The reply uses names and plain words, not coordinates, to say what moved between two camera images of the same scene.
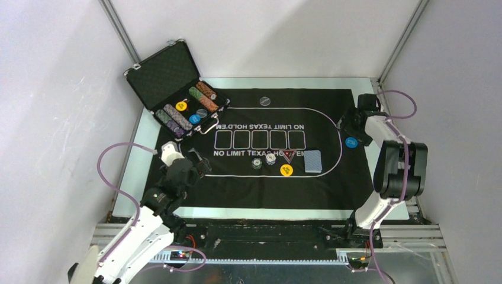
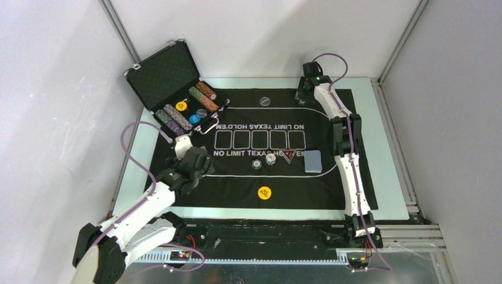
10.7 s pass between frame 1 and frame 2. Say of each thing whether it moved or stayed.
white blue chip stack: stayed
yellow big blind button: moved
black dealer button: stayed
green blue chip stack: stayed
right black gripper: moved
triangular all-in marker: stayed
